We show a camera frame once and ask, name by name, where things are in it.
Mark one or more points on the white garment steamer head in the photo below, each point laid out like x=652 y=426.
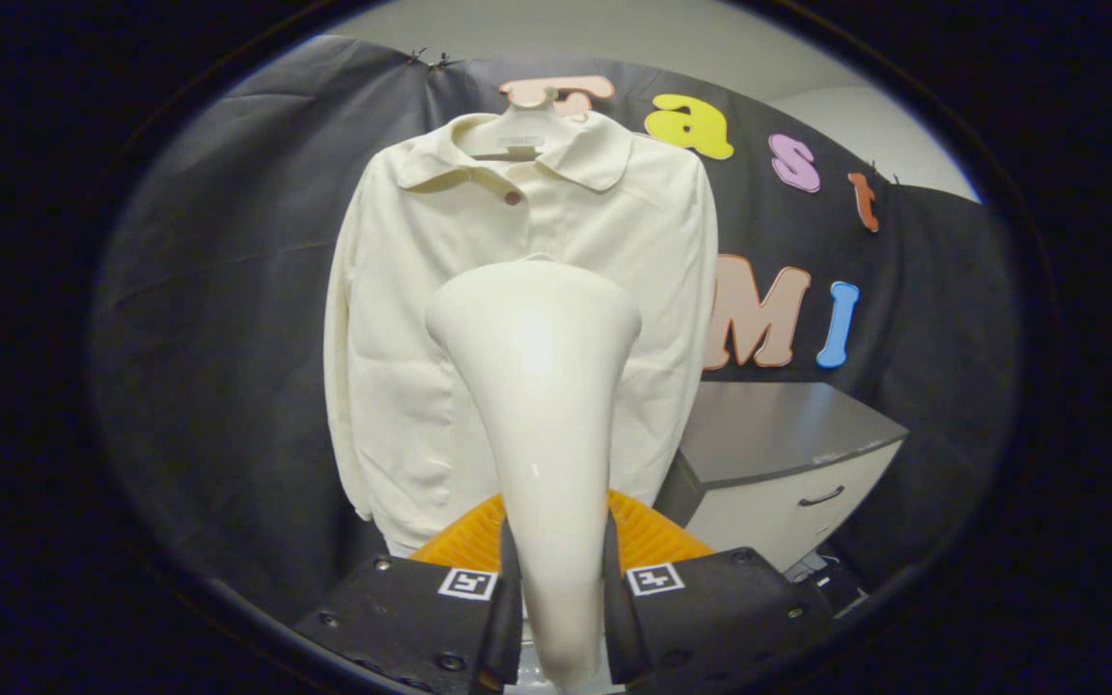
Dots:
x=537 y=405

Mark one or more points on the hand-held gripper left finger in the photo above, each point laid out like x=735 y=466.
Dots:
x=402 y=618

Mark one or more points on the grey top beige cabinet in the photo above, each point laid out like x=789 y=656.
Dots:
x=778 y=425

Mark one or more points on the cream button shirt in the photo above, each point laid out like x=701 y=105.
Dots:
x=402 y=386

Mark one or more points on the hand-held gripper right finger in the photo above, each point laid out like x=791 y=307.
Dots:
x=720 y=618

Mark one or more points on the white clothes hanger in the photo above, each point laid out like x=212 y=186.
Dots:
x=529 y=121

